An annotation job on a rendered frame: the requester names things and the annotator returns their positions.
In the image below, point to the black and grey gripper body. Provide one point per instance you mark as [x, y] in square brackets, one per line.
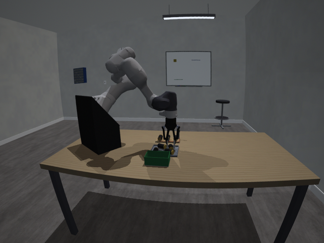
[170, 122]

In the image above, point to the green open box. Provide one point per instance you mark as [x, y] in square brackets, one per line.
[157, 158]

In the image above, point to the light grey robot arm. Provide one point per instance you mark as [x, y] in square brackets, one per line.
[128, 75]

